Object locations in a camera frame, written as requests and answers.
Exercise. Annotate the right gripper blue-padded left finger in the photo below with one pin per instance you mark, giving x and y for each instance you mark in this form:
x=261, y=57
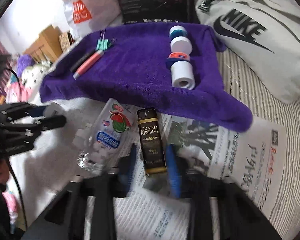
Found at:
x=126, y=167

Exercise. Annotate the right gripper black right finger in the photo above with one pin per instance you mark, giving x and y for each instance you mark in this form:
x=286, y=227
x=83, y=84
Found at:
x=176, y=172

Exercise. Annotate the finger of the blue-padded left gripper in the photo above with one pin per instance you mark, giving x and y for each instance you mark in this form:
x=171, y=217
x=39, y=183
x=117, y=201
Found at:
x=37, y=111
x=45, y=124

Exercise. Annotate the white USB wall charger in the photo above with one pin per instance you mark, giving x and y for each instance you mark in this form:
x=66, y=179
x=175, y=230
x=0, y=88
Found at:
x=53, y=109

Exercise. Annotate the clear candy bottle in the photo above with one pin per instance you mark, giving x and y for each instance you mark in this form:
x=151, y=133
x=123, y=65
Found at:
x=105, y=136

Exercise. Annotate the black gold Grand Reserve lighter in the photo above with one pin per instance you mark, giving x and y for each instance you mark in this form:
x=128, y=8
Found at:
x=151, y=142

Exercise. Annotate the black rectangular lighter stick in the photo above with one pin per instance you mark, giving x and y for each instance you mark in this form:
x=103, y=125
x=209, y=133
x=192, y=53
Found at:
x=82, y=60

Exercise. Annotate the pink white pen-shaped tube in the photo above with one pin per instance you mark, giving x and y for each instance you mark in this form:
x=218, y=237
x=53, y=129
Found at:
x=87, y=64

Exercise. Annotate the mint green binder clip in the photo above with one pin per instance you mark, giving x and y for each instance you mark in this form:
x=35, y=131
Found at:
x=102, y=43

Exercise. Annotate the small white green-label jar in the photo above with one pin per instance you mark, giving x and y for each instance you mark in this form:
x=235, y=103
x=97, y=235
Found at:
x=182, y=75

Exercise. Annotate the blue white cylindrical bottle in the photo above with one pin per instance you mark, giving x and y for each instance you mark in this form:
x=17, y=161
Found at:
x=179, y=40

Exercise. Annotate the person's left hand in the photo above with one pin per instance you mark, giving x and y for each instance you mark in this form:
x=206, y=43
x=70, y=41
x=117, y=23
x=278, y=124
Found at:
x=4, y=172

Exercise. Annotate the newspaper sheet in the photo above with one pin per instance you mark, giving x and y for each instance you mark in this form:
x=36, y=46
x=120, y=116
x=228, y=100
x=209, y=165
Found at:
x=228, y=182

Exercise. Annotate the purple towel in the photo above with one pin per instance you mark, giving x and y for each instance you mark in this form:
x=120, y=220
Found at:
x=133, y=71

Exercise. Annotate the white Miniso plastic bag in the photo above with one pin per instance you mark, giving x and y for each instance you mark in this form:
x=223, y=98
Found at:
x=87, y=16

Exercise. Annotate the black headset box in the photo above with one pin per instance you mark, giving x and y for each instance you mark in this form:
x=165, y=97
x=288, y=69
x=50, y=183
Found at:
x=142, y=11

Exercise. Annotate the grey Nike waist bag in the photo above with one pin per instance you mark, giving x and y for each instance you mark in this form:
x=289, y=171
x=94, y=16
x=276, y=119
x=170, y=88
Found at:
x=265, y=34

